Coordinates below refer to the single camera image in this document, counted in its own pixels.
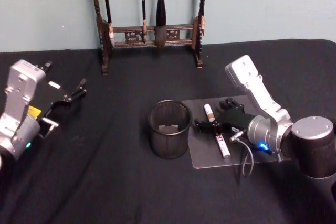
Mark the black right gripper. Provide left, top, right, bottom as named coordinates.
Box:
left=194, top=97, right=257, bottom=134

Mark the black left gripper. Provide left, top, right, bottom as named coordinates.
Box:
left=28, top=78, right=88, bottom=138

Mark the white marker with brown cap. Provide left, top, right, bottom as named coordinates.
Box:
left=203, top=103, right=232, bottom=159

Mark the clear plastic sheet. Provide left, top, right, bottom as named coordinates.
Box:
left=181, top=95, right=294, bottom=170

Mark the dark wooden brush rack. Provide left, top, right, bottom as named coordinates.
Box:
left=88, top=0, right=208, bottom=77

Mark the black mesh pen cup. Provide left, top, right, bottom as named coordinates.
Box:
left=146, top=99, right=194, bottom=160

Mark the black table cloth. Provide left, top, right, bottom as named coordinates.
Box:
left=0, top=39, right=336, bottom=224

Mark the thin grey gripper cable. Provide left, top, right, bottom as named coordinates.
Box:
left=229, top=134, right=282, bottom=178

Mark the large calligraphy brush, pale handle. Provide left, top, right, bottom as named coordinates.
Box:
left=154, top=0, right=168, bottom=50

